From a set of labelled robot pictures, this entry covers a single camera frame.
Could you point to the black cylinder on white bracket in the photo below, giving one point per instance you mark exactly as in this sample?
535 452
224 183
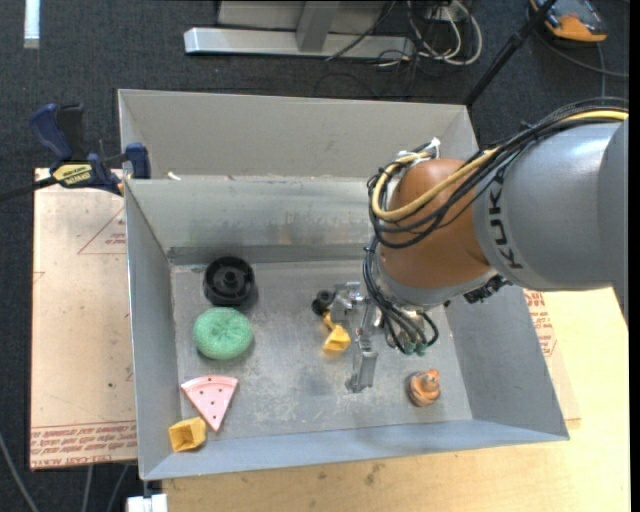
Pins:
323 301

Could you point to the brown cardboard board red print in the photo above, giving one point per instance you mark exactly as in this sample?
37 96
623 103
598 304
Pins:
80 320

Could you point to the orange-brown toy animal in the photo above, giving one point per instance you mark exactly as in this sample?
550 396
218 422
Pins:
423 388

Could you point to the black round ribbed knob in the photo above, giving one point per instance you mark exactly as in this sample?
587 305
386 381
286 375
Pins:
229 281

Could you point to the green round mesh scrubber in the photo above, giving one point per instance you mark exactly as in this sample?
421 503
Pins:
223 333

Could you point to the grey metal bin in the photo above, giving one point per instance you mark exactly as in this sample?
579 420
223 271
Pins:
300 400

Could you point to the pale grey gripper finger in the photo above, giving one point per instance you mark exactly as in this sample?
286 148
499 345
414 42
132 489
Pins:
354 372
369 367

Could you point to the pink toy watermelon slice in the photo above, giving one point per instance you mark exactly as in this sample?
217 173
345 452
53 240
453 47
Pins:
212 397

